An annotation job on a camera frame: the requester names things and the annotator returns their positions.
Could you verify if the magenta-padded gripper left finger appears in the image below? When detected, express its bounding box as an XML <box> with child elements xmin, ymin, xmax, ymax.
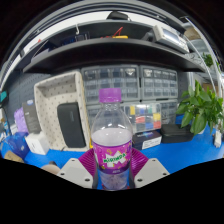
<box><xmin>57</xmin><ymin>148</ymin><xmax>99</xmax><ymax>189</ymax></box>

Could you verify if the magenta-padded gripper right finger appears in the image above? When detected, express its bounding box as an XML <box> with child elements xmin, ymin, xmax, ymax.
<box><xmin>128</xmin><ymin>147</ymin><xmax>171</xmax><ymax>189</ymax></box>

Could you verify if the clear bottle with purple cap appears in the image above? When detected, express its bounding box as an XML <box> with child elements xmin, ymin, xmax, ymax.
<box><xmin>90</xmin><ymin>87</ymin><xmax>134</xmax><ymax>191</ymax></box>

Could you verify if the black box with white label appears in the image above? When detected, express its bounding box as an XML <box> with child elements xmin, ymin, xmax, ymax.
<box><xmin>132</xmin><ymin>129</ymin><xmax>163</xmax><ymax>151</ymax></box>

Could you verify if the flat black case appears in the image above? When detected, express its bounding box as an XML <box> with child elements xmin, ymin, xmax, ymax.
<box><xmin>160</xmin><ymin>123</ymin><xmax>194</xmax><ymax>144</ymax></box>

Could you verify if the white carton box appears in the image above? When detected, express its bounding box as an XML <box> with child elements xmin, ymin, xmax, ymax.
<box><xmin>24</xmin><ymin>131</ymin><xmax>50</xmax><ymax>156</ymax></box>

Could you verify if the black rectangular speaker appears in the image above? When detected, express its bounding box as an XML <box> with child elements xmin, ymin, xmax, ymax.
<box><xmin>56</xmin><ymin>102</ymin><xmax>87</xmax><ymax>149</ymax></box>

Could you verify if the clear organizer with coloured parts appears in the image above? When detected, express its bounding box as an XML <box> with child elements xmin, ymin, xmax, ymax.
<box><xmin>124</xmin><ymin>102</ymin><xmax>163</xmax><ymax>134</ymax></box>

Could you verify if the blue carton box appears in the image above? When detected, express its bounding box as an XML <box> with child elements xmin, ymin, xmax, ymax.
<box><xmin>4</xmin><ymin>132</ymin><xmax>29</xmax><ymax>160</ymax></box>

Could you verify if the dark grey upright carton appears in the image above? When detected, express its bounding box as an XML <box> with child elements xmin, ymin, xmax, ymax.
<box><xmin>22</xmin><ymin>99</ymin><xmax>43</xmax><ymax>135</ymax></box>

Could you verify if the small white power adapter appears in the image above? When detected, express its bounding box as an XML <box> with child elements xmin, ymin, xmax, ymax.
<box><xmin>213</xmin><ymin>129</ymin><xmax>223</xmax><ymax>149</ymax></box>

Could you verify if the purple plastic bag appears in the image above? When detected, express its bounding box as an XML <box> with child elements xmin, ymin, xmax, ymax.
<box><xmin>13</xmin><ymin>107</ymin><xmax>29</xmax><ymax>133</ymax></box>

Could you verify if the green potted plant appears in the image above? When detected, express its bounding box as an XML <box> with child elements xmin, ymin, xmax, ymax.
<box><xmin>175</xmin><ymin>79</ymin><xmax>224</xmax><ymax>136</ymax></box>

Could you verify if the beige perforated tray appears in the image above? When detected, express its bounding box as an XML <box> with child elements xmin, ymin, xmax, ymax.
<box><xmin>33</xmin><ymin>70</ymin><xmax>92</xmax><ymax>152</ymax></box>

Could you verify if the grey small-parts drawer cabinet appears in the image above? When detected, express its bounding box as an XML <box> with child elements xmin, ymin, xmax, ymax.
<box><xmin>80</xmin><ymin>64</ymin><xmax>141</xmax><ymax>124</ymax></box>
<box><xmin>139</xmin><ymin>65</ymin><xmax>179</xmax><ymax>101</ymax></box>

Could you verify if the white metal shelf rack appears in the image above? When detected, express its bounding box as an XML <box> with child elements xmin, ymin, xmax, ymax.
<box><xmin>183</xmin><ymin>16</ymin><xmax>224</xmax><ymax>88</ymax></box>

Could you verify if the black wall shelf with equipment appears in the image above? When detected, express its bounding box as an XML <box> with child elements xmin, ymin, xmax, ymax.
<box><xmin>21</xmin><ymin>11</ymin><xmax>206</xmax><ymax>74</ymax></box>

